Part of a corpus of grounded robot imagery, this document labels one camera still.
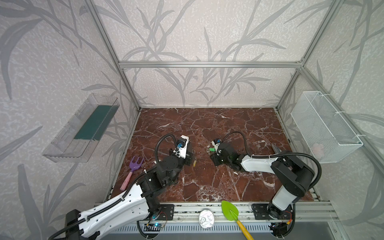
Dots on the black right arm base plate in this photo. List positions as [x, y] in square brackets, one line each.
[270, 212]

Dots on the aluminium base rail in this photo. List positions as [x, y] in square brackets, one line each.
[186, 216]

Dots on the clear plastic wall tray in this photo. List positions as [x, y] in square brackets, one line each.
[78, 139]

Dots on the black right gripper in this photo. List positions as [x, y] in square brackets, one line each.
[218, 157]

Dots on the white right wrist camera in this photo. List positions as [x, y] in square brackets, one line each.
[216, 142]

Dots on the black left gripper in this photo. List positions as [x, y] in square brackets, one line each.
[188, 157]

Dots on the grey metal tongs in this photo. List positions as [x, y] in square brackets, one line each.
[276, 149]

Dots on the round silver tin lid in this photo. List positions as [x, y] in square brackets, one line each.
[206, 219]

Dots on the pink object in basket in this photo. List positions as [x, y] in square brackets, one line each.
[318, 150]

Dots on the green toy shovel yellow handle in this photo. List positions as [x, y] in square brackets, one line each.
[231, 213]

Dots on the white wire mesh basket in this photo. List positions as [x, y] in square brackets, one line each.
[320, 122]

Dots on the purple toy rake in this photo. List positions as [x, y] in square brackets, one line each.
[135, 163]

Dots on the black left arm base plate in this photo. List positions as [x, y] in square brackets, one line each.
[165, 213]

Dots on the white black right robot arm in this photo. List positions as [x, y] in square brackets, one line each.
[295, 176]

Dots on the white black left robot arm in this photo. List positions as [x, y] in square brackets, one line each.
[135, 195]

